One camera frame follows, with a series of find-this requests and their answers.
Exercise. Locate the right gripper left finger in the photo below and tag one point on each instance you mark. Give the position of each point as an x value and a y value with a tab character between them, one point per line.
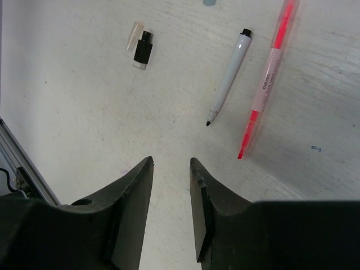
111	221

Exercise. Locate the pink highlighter pen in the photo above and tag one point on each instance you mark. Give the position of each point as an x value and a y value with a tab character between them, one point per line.
283	27

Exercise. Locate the white marker black cap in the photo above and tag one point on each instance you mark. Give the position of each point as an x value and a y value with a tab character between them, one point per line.
230	72

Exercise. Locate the blue pen in cluster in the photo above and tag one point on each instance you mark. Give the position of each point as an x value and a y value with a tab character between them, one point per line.
209	2

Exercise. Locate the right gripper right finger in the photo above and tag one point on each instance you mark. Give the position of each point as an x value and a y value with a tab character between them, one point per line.
224	224

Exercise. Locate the clear highlighter cap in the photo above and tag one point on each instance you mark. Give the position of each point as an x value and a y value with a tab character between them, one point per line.
134	35

